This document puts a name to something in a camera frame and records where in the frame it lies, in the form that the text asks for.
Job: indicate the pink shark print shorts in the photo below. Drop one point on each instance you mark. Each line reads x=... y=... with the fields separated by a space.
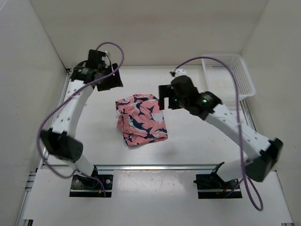
x=140 y=120

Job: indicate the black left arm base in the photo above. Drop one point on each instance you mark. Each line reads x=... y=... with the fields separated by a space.
x=86 y=187

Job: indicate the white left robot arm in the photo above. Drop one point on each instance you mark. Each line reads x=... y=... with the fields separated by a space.
x=64 y=145

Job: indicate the aluminium front rail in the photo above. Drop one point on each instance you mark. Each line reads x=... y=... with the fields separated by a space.
x=156 y=167

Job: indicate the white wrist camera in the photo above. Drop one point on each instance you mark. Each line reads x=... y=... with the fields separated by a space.
x=105 y=58
x=178 y=72

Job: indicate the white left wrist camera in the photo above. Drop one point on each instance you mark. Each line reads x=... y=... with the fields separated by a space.
x=105 y=58

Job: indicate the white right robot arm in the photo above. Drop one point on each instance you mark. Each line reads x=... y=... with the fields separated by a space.
x=259 y=153

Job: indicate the white plastic mesh basket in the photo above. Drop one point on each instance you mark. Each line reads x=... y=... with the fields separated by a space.
x=220 y=81

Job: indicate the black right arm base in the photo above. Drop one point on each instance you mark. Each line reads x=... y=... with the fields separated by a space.
x=211 y=186

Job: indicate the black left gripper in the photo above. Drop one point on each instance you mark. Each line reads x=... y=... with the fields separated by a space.
x=115 y=81

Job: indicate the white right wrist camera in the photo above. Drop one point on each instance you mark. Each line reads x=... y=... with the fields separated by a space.
x=178 y=72

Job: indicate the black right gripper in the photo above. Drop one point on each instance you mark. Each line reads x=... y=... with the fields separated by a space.
x=166 y=91

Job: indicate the aluminium left side rail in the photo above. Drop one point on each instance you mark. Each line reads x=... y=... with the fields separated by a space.
x=43 y=148

